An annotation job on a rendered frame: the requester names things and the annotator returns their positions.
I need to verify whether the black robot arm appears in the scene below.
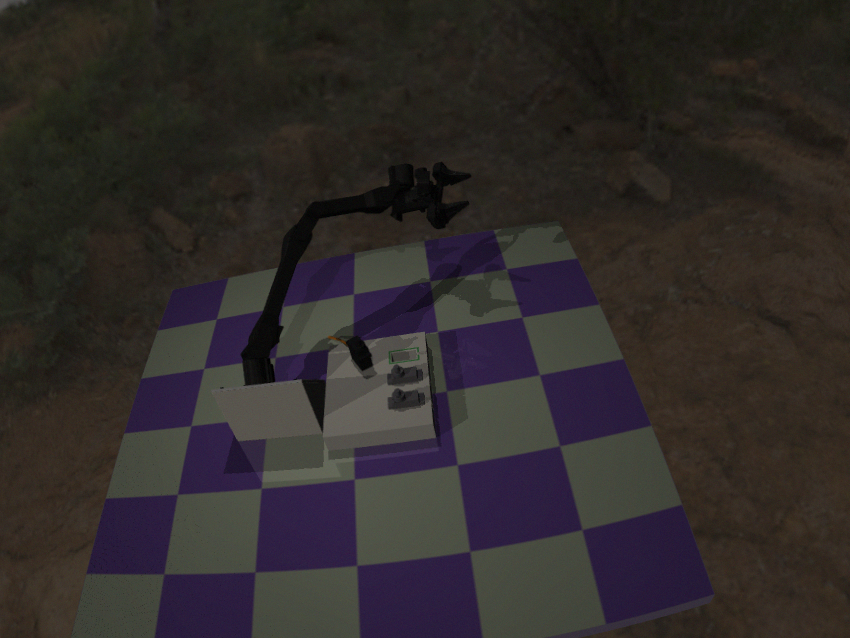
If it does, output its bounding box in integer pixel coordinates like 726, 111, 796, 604
240, 163, 434, 386

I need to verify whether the black micro servo with orange cable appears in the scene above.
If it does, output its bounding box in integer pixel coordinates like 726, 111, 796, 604
328, 336, 373, 371

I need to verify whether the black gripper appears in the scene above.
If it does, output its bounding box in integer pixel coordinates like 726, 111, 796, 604
409, 161, 471, 229

